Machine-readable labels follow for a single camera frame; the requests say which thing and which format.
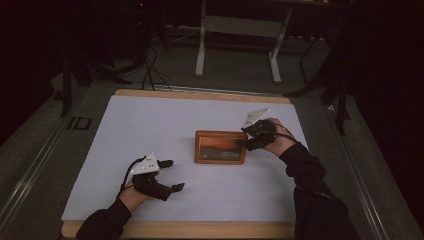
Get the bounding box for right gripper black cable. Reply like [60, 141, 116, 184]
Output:
[273, 123, 300, 144]

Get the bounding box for metal floor rail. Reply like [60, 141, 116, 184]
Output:
[327, 104, 392, 240]
[0, 118, 69, 223]

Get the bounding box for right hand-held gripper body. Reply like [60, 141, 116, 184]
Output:
[241, 107, 278, 152]

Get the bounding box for black floor cables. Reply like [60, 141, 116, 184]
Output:
[141, 43, 173, 93]

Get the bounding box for person's right hand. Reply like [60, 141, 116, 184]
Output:
[263, 118, 298, 158]

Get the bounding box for black stand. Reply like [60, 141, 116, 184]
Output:
[59, 49, 134, 118]
[284, 33, 352, 137]

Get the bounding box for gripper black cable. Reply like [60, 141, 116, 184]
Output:
[118, 156, 148, 198]
[273, 123, 300, 144]

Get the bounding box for white table sheet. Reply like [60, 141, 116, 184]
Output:
[61, 94, 309, 223]

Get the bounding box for white metal desk frame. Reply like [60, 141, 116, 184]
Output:
[194, 0, 294, 84]

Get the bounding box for wooden picture frame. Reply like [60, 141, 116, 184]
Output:
[194, 129, 248, 166]

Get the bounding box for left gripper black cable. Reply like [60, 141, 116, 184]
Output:
[118, 156, 148, 198]

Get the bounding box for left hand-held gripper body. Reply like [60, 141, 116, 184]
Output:
[130, 152, 174, 202]

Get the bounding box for person's left hand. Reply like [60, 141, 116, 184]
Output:
[118, 183, 153, 213]

